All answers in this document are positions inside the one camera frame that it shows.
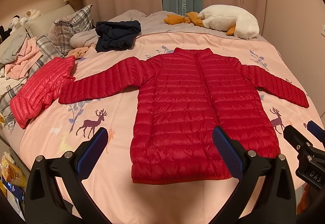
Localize grey bed sheet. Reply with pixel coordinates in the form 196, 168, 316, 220
108, 9, 270, 43

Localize white plush goose toy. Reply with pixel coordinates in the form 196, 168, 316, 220
164, 4, 260, 40

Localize pile of pink grey clothes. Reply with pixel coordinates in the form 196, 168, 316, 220
0, 33, 44, 103

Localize folded pink-red down jacket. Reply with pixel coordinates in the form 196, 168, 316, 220
10, 56, 75, 129

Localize white wall switch panel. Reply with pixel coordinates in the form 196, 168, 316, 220
321, 25, 325, 37

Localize beige headboard cushion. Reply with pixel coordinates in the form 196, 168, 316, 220
24, 4, 74, 38

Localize large red down jacket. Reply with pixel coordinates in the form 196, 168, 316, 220
58, 48, 309, 184

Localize yellow snack bag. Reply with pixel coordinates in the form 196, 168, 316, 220
1, 152, 27, 188

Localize pink deer print duvet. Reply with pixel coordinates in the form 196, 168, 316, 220
10, 32, 321, 224

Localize small plush toys on headboard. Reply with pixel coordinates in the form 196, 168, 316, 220
1, 9, 42, 40

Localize dark navy garment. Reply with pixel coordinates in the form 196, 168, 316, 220
95, 20, 142, 52

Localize grey rolled garment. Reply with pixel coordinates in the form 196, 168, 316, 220
69, 29, 99, 48

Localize grey plaid pillow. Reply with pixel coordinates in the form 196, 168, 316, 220
29, 4, 93, 74

